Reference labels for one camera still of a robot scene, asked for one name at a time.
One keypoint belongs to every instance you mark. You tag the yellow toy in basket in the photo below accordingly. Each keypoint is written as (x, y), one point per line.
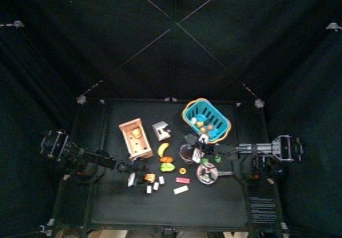
(199, 124)

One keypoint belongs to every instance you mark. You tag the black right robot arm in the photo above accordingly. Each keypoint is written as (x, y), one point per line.
(267, 147)

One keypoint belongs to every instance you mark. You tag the grey white toy appliance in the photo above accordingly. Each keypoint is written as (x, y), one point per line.
(162, 131)

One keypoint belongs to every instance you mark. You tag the green toy leaf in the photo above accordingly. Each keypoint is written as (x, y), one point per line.
(218, 158)
(204, 161)

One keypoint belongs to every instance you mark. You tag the teal basket with orange rim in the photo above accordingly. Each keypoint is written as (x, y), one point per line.
(206, 120)

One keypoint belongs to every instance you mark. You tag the small white toy block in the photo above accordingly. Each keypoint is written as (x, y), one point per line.
(148, 189)
(160, 180)
(155, 186)

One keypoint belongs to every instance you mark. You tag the orange toy vegetable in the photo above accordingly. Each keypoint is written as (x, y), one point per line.
(166, 159)

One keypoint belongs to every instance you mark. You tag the metal frame bracket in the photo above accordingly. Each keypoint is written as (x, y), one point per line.
(15, 24)
(259, 103)
(333, 26)
(170, 99)
(80, 99)

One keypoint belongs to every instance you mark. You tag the pink toy block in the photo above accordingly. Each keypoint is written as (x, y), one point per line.
(182, 180)

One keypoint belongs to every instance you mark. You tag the green toy vegetable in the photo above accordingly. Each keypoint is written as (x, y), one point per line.
(167, 167)

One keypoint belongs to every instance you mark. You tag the orange yellow toy food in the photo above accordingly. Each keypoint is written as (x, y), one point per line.
(150, 177)

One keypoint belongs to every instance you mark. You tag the yellow toy banana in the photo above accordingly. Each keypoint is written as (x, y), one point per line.
(163, 149)

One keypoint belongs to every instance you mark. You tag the wooden toy box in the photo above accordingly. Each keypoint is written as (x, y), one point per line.
(135, 138)

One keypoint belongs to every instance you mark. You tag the blue toy in basket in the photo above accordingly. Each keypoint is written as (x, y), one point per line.
(202, 118)

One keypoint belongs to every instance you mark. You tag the glass pot lid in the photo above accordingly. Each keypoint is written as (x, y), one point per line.
(187, 152)

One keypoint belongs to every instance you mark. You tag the orange toy in basket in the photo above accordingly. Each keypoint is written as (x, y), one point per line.
(210, 127)

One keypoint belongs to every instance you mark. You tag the white toy egg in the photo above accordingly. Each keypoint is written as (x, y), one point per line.
(192, 119)

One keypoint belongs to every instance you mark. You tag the long white toy block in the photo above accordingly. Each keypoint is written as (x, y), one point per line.
(180, 189)

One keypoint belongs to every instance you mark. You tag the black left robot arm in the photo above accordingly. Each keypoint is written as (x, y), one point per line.
(88, 156)

